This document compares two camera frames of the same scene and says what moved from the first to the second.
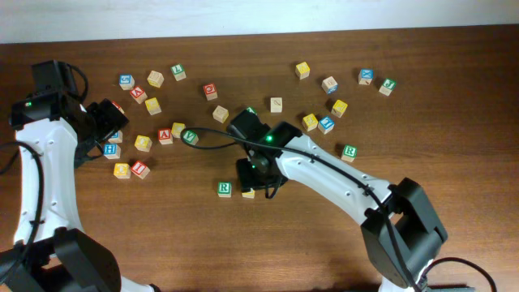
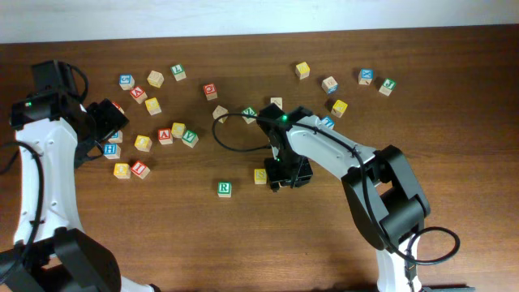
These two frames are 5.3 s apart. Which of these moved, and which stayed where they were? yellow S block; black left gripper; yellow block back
Moved: yellow S block
Stayed: yellow block back; black left gripper
